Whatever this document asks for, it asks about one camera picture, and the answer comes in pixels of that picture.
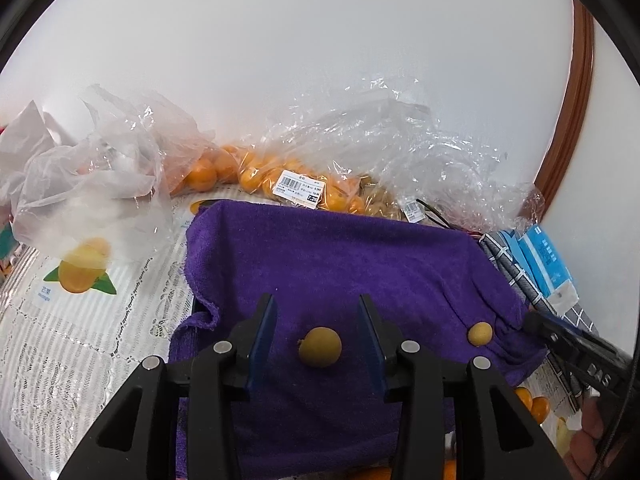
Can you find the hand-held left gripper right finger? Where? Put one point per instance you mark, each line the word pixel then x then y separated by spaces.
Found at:
pixel 372 345

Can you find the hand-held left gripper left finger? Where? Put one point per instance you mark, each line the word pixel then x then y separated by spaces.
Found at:
pixel 260 345

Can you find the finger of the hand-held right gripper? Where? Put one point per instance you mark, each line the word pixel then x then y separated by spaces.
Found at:
pixel 550 330

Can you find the small yellow round fruit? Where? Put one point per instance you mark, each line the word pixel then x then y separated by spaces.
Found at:
pixel 320 347
pixel 480 333

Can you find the purple towel covered tray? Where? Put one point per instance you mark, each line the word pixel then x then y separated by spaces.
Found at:
pixel 340 260

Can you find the person's right hand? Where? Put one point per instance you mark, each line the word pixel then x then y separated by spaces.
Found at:
pixel 592 425

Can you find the grey plaid fabric box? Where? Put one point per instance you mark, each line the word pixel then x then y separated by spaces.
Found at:
pixel 520 275

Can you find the blue tissue pack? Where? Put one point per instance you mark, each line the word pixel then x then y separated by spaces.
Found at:
pixel 545 260

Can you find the plastic bag of mandarins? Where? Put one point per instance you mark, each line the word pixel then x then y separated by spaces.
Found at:
pixel 260 177

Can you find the clear crumpled plastic bag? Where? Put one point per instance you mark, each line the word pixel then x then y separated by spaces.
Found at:
pixel 400 140

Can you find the brown wooden door frame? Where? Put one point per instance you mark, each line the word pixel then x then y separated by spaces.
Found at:
pixel 570 110

